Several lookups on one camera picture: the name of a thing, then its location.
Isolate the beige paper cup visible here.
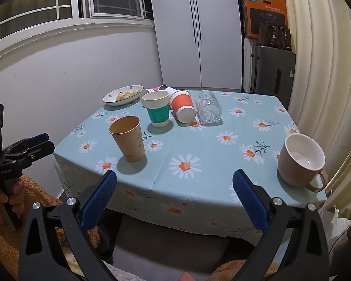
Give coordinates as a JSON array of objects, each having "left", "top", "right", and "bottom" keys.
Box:
[{"left": 109, "top": 115, "right": 146, "bottom": 162}]

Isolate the pink sleeve paper cup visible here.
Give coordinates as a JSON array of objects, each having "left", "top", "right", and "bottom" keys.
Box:
[{"left": 143, "top": 87, "right": 159, "bottom": 94}]

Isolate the green sleeve paper cup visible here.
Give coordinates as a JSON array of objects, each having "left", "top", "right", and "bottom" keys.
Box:
[{"left": 141, "top": 90, "right": 170, "bottom": 128}]

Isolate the black sleeve paper cup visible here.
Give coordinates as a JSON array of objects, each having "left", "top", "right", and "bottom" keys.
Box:
[{"left": 158, "top": 84, "right": 178, "bottom": 98}]

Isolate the orange sleeve paper cup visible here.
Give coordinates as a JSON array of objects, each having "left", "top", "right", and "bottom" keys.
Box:
[{"left": 170, "top": 90, "right": 196, "bottom": 124}]

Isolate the person's left hand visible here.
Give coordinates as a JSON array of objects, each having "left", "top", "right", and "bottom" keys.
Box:
[{"left": 0, "top": 177, "right": 26, "bottom": 225}]

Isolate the person's right hand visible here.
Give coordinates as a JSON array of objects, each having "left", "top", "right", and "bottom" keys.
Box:
[{"left": 178, "top": 273, "right": 198, "bottom": 281}]

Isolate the beige ceramic mug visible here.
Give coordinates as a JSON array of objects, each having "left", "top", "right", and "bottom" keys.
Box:
[{"left": 278, "top": 133, "right": 329, "bottom": 193}]

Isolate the white floral snack dish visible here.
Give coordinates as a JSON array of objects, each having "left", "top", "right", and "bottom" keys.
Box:
[{"left": 102, "top": 84, "right": 144, "bottom": 107}]

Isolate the white framed window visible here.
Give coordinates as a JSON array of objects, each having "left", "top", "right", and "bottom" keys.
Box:
[{"left": 0, "top": 0, "right": 155, "bottom": 50}]

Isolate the blue daisy tablecloth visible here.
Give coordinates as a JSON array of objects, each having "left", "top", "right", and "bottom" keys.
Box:
[{"left": 54, "top": 92, "right": 326, "bottom": 242}]

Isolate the clear cut glass tumbler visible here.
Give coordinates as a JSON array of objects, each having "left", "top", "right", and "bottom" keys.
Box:
[{"left": 195, "top": 90, "right": 223, "bottom": 126}]

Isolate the dark grey suitcase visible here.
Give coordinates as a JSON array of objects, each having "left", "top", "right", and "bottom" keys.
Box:
[{"left": 251, "top": 44, "right": 296, "bottom": 109}]

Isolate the white suitcase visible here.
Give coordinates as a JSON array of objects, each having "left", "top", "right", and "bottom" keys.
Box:
[{"left": 242, "top": 37, "right": 257, "bottom": 93}]

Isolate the white double-door cabinet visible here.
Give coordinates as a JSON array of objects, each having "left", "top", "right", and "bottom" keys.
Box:
[{"left": 151, "top": 0, "right": 242, "bottom": 90}]

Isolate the dark brown handbag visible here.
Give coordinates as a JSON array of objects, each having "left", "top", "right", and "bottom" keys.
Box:
[{"left": 259, "top": 21, "right": 292, "bottom": 52}]

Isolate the cream curtain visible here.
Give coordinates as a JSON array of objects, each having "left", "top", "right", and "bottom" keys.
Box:
[{"left": 286, "top": 0, "right": 351, "bottom": 219}]

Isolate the orange cardboard box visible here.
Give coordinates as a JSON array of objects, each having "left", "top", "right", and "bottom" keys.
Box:
[{"left": 240, "top": 0, "right": 289, "bottom": 39}]

